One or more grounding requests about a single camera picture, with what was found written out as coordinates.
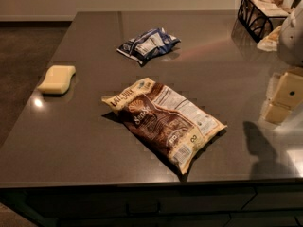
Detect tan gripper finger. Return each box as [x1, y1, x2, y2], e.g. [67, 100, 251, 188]
[273, 67, 303, 110]
[263, 104, 291, 124]

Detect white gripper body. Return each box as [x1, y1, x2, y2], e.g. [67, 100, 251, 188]
[277, 0, 303, 66]

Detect brown chip bag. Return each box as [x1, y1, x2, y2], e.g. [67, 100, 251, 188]
[101, 78, 226, 174]

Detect blue chip bag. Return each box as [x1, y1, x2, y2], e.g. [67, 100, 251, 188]
[116, 27, 180, 65]

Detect dark cabinet drawers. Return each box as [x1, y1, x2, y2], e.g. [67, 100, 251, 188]
[0, 185, 303, 227]

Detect yellow sponge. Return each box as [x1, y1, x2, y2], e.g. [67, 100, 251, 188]
[37, 65, 76, 95]

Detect black wire napkin holder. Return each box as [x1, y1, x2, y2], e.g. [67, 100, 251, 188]
[238, 0, 292, 43]

